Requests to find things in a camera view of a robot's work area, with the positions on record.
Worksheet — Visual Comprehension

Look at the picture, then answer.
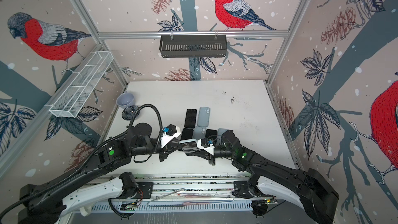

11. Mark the black phone from case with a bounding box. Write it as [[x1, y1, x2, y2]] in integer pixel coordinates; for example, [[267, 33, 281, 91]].
[[180, 128, 194, 141]]

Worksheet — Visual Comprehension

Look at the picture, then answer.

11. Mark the black uncased phone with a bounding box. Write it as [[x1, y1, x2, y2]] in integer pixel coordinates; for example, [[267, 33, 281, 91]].
[[205, 129, 218, 140], [184, 109, 197, 129]]

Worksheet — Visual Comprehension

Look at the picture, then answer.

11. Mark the light blue phone case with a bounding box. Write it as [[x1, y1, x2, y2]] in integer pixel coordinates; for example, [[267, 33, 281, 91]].
[[193, 127, 206, 140]]

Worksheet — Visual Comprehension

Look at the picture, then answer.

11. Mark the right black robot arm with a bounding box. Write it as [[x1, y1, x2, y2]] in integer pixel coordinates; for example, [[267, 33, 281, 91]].
[[197, 130, 339, 224]]

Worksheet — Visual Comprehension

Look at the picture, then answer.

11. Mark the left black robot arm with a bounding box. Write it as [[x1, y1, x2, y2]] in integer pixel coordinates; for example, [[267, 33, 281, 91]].
[[1, 104, 181, 224]]

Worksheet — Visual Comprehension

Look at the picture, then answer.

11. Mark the dark grey flower dish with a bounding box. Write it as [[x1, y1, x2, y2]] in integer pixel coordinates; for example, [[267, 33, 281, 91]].
[[122, 105, 140, 121]]

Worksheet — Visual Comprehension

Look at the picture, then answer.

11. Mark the lavender bowl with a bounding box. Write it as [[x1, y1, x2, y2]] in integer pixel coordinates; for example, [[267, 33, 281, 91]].
[[116, 92, 135, 109]]

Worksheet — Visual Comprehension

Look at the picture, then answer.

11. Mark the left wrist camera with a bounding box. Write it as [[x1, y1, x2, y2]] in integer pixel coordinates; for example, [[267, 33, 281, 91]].
[[161, 124, 181, 148]]

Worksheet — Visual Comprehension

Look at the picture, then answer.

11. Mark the aluminium front rail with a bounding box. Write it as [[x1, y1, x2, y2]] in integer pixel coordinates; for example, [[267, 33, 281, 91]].
[[69, 174, 324, 214]]

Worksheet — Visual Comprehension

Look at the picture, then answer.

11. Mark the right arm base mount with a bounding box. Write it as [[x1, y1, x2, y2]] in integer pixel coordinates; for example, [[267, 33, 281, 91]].
[[232, 180, 275, 199]]

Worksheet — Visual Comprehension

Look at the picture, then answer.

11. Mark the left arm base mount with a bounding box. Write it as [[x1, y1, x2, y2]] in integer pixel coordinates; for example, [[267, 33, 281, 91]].
[[112, 182, 154, 200]]

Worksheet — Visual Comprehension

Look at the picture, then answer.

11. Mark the black wire wall basket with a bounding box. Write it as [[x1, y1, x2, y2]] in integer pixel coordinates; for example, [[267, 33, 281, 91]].
[[159, 35, 227, 58]]

